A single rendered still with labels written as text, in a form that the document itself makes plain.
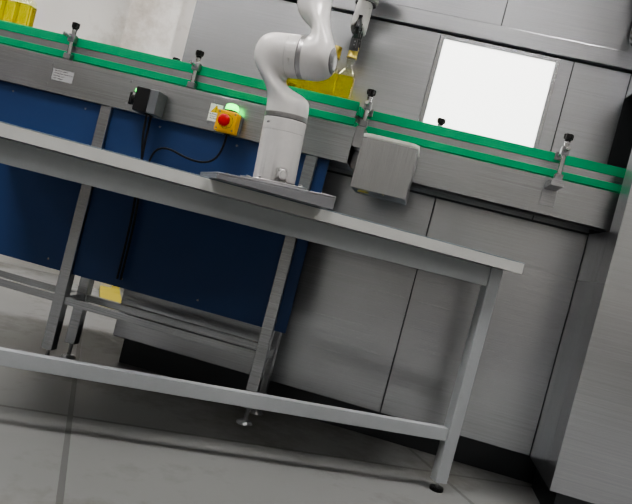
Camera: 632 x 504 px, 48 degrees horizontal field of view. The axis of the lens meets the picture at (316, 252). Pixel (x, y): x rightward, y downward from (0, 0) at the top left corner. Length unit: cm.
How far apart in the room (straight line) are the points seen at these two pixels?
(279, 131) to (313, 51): 23
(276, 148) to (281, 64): 23
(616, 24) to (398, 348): 139
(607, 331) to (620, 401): 21
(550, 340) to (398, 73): 110
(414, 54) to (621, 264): 104
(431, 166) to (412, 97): 33
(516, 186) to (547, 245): 31
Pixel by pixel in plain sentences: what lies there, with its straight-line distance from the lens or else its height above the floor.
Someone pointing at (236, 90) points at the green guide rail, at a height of 108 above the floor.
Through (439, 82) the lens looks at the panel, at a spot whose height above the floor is 132.
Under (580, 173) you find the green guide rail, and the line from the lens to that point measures 249.
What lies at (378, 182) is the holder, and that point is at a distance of 213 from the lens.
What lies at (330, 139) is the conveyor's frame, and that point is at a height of 99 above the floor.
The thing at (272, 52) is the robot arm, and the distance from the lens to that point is 200.
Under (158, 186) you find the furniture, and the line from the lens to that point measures 189.
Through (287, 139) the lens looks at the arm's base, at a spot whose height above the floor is 91.
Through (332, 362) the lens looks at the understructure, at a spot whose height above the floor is 23.
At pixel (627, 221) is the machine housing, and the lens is 231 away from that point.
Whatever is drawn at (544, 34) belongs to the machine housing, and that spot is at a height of 157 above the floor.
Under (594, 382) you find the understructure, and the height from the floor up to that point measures 45.
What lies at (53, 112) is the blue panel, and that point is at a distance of 268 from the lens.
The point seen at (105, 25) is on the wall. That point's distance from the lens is 497.
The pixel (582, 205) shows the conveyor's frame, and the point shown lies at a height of 98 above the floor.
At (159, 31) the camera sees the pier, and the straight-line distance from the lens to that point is 471.
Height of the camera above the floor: 68
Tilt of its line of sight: 1 degrees down
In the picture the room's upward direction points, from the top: 14 degrees clockwise
